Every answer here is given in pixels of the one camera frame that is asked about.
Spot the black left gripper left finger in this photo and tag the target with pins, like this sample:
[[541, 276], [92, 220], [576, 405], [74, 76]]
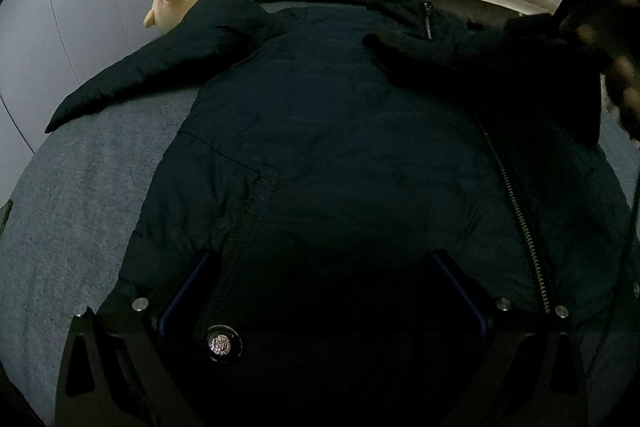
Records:
[[110, 374]]

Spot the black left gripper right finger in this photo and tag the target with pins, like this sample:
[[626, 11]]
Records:
[[531, 369]]

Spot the dark navy puffer jacket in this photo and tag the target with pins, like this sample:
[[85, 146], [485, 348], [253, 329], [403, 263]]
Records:
[[350, 195]]

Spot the right hand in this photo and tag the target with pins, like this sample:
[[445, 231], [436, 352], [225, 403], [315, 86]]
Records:
[[610, 30]]

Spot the grey bed sheet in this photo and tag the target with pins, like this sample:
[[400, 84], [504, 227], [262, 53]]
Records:
[[74, 209]]

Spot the white wardrobe with dark handles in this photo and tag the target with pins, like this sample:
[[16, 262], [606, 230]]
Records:
[[48, 49]]

